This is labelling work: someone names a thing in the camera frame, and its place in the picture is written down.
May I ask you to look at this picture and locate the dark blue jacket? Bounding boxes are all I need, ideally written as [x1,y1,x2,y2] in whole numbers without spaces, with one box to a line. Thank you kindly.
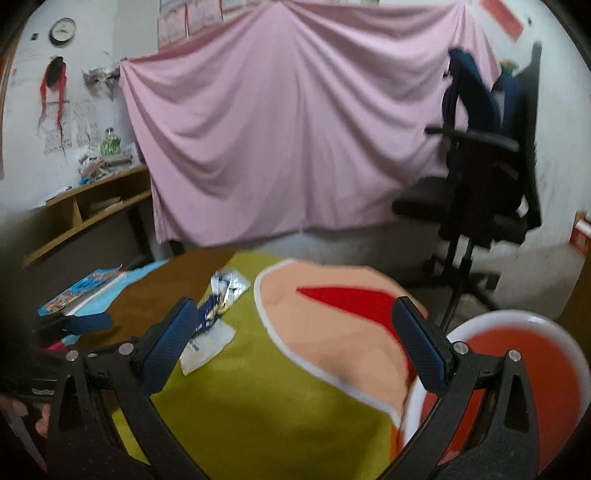
[442,48,503,134]

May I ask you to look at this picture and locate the black office chair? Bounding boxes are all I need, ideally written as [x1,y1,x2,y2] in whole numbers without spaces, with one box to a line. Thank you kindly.
[392,41,544,324]

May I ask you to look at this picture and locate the green glass jar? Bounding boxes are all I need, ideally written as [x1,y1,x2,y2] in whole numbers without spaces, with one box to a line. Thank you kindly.
[100,128,122,157]

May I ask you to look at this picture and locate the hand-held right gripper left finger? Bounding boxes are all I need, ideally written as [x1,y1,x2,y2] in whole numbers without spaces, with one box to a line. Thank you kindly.
[46,298,204,480]

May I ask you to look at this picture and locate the green cartoon printed blanket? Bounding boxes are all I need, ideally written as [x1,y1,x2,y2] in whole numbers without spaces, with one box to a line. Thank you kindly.
[111,251,430,480]

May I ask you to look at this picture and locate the orange cardboard box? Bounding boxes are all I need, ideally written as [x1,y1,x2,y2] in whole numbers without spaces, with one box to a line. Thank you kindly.
[570,210,591,256]

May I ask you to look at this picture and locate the pile of papers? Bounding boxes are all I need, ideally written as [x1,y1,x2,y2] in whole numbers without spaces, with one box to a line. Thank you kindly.
[76,148,139,180]

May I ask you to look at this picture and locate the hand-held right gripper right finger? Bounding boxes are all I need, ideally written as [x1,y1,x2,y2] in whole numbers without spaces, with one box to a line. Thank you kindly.
[383,296,541,480]

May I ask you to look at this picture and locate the blue silver snack wrapper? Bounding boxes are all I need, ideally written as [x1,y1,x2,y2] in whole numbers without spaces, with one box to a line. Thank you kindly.
[194,269,251,334]

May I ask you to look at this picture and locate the wooden shelf desk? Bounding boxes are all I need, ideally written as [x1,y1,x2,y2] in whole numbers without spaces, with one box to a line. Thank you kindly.
[21,164,154,268]

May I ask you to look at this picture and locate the round wall clock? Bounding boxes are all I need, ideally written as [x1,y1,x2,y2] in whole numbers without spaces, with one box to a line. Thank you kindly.
[49,17,77,47]

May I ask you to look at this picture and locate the blue picture book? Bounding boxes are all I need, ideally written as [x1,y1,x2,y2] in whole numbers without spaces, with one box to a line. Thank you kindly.
[60,261,169,344]

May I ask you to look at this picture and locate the person's left hand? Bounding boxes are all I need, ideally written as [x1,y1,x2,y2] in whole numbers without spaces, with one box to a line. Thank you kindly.
[0,398,51,437]

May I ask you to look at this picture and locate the red plastic bowl white rim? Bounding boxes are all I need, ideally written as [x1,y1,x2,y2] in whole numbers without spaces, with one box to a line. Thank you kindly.
[397,310,585,476]

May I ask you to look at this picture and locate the pink wall calendars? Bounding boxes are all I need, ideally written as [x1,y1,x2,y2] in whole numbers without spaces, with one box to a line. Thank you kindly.
[157,0,278,47]

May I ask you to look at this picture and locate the red black wall ornament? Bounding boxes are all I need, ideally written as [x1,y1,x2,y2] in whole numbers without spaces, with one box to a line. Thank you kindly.
[39,56,70,139]

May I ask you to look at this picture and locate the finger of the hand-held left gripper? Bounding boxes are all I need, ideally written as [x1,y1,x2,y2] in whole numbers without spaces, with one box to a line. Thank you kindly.
[34,314,115,335]

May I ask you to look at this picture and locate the red wall poster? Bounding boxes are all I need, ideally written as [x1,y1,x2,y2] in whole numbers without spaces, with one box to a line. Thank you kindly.
[480,0,525,42]

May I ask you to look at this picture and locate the pink hanging sheet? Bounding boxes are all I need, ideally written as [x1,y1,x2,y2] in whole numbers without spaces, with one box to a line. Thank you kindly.
[119,0,502,247]

